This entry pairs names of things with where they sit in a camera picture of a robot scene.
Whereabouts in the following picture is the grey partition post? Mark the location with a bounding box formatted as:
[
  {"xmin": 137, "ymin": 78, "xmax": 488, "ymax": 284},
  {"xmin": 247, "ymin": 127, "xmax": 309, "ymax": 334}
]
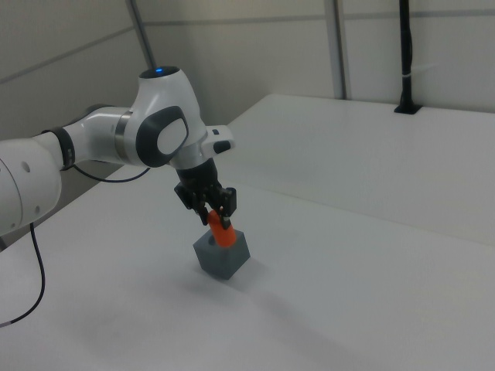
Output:
[
  {"xmin": 330, "ymin": 0, "xmax": 352, "ymax": 100},
  {"xmin": 125, "ymin": 0, "xmax": 157, "ymax": 69}
]

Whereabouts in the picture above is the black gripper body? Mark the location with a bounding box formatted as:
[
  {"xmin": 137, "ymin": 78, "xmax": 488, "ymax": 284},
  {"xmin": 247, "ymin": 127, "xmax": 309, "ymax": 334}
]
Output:
[{"xmin": 173, "ymin": 158, "xmax": 221, "ymax": 210}]

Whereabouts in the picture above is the grey block with round hole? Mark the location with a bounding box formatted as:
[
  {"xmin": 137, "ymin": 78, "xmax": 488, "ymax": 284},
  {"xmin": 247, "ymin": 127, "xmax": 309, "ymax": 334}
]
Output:
[{"xmin": 193, "ymin": 229, "xmax": 251, "ymax": 281}]

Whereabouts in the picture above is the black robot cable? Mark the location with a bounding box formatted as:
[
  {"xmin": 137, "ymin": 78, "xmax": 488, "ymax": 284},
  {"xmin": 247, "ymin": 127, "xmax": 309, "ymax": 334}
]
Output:
[{"xmin": 0, "ymin": 163, "xmax": 152, "ymax": 330}]

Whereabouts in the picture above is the orange cylinder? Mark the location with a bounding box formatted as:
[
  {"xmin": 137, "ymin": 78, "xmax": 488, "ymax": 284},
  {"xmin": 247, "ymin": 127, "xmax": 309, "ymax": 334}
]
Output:
[{"xmin": 207, "ymin": 209, "xmax": 237, "ymax": 249}]

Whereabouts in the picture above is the black clamped pole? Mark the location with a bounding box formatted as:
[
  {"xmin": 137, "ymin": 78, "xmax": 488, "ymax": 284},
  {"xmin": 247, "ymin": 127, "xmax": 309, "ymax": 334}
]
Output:
[{"xmin": 393, "ymin": 0, "xmax": 423, "ymax": 115}]

